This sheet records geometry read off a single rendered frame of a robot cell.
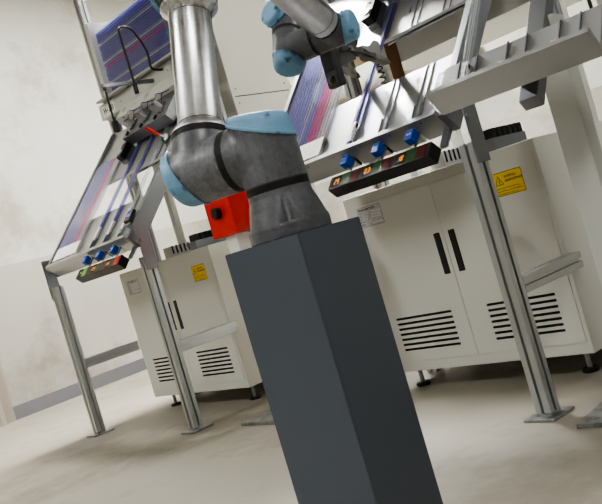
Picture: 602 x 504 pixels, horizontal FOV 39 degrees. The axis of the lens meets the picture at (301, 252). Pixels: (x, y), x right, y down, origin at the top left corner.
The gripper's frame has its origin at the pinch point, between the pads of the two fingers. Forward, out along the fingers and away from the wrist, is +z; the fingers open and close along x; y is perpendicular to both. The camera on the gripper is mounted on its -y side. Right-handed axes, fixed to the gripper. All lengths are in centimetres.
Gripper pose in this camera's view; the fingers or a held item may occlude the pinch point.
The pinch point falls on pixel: (373, 71)
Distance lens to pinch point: 230.6
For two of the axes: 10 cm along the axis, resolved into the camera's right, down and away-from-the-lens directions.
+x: -6.4, 1.8, 7.5
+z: 7.7, 2.5, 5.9
